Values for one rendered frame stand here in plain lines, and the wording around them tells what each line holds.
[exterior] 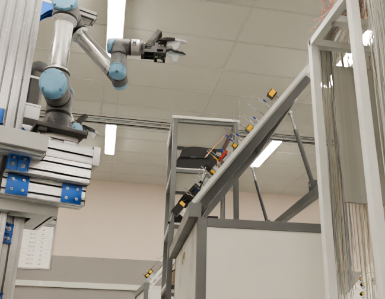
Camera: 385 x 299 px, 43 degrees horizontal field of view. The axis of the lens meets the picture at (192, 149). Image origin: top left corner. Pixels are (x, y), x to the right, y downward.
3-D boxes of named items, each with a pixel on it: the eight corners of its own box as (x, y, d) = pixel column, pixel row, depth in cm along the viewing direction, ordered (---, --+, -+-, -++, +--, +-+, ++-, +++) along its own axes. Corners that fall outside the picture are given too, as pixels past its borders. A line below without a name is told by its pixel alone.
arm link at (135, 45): (132, 46, 231) (131, 34, 224) (142, 47, 231) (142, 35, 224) (131, 59, 227) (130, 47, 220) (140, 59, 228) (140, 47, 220)
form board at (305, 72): (172, 250, 321) (171, 248, 321) (262, 142, 356) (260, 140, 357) (194, 203, 212) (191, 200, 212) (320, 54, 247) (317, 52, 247)
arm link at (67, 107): (73, 120, 231) (76, 95, 236) (69, 108, 219) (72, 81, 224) (47, 118, 230) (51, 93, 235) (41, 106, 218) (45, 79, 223)
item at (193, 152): (175, 168, 354) (177, 143, 361) (172, 178, 375) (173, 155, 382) (217, 171, 358) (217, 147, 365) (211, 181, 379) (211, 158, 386)
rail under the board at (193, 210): (188, 216, 209) (188, 202, 212) (168, 258, 318) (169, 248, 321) (201, 217, 210) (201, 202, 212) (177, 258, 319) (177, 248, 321)
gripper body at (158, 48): (166, 63, 228) (140, 61, 227) (166, 48, 232) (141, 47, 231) (166, 52, 221) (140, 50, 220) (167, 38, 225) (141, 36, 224)
